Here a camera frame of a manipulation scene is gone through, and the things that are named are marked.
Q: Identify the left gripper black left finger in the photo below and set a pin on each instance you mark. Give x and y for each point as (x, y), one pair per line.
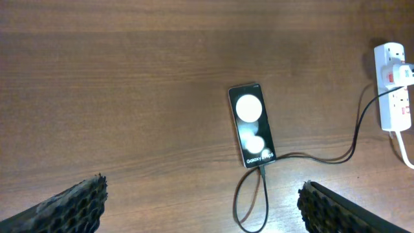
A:
(76, 209)

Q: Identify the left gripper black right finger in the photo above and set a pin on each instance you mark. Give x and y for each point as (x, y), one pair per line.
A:
(323, 210)

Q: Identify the black Samsung Galaxy flip phone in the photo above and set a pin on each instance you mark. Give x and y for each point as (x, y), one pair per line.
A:
(251, 124)

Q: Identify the white USB charger adapter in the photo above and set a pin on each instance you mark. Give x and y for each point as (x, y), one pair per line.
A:
(397, 75)

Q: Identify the white power strip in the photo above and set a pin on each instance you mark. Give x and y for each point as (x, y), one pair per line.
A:
(393, 103)

